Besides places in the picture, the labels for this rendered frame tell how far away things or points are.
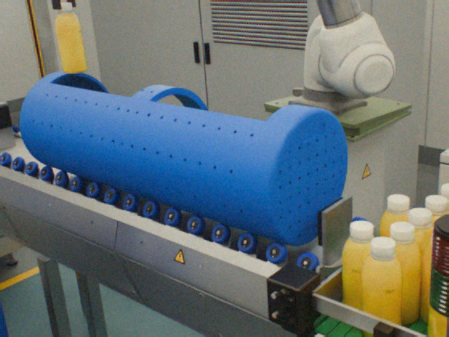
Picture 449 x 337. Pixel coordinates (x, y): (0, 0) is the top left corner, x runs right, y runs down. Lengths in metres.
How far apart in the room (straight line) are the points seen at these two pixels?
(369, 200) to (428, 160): 2.37
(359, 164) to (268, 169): 0.76
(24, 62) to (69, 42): 4.97
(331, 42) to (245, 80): 1.76
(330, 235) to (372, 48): 0.56
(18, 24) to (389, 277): 5.86
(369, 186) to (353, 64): 0.50
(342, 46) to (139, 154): 0.59
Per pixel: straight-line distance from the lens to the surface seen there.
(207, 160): 1.22
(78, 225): 1.70
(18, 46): 6.61
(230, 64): 3.39
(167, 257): 1.44
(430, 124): 4.25
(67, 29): 1.68
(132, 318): 2.82
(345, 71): 1.59
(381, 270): 1.02
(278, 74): 3.18
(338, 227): 1.24
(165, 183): 1.33
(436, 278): 0.70
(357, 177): 1.86
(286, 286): 1.05
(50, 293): 2.11
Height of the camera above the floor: 1.56
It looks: 22 degrees down
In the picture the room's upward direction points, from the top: 4 degrees counter-clockwise
